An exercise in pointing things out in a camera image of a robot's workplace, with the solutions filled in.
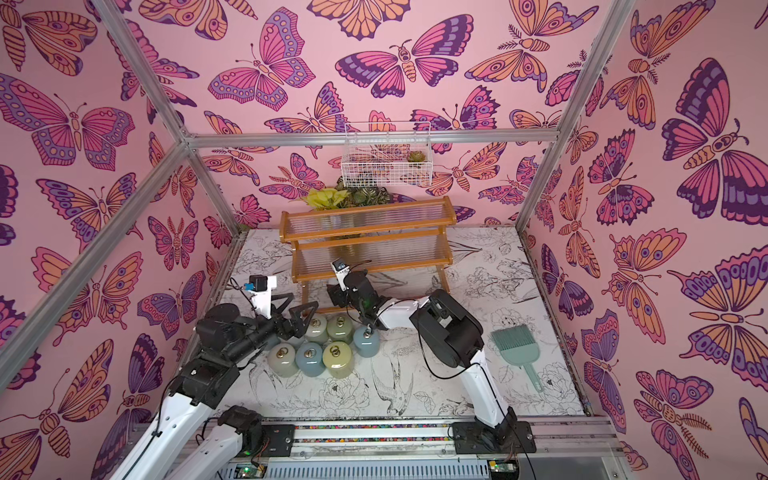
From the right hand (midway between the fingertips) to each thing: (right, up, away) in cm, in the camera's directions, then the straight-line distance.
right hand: (341, 275), depth 96 cm
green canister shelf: (+1, -15, -11) cm, 18 cm away
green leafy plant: (+2, +24, -4) cm, 25 cm away
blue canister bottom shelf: (+9, -18, -13) cm, 24 cm away
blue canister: (-6, -21, -17) cm, 28 cm away
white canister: (-13, -22, -16) cm, 30 cm away
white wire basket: (+15, +38, -1) cm, 41 cm away
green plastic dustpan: (+54, -21, -7) cm, 59 cm away
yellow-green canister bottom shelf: (+2, -21, -17) cm, 27 cm away
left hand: (-4, -4, -25) cm, 26 cm away
